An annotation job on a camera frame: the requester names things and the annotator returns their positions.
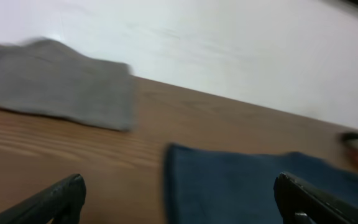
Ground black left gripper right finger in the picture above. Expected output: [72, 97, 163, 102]
[273, 172, 358, 224]

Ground dark blue denim shorts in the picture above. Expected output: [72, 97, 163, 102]
[163, 144, 358, 223]

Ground folded grey shorts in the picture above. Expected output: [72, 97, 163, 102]
[0, 39, 135, 131]

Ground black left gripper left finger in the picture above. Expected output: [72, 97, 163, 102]
[0, 174, 86, 224]

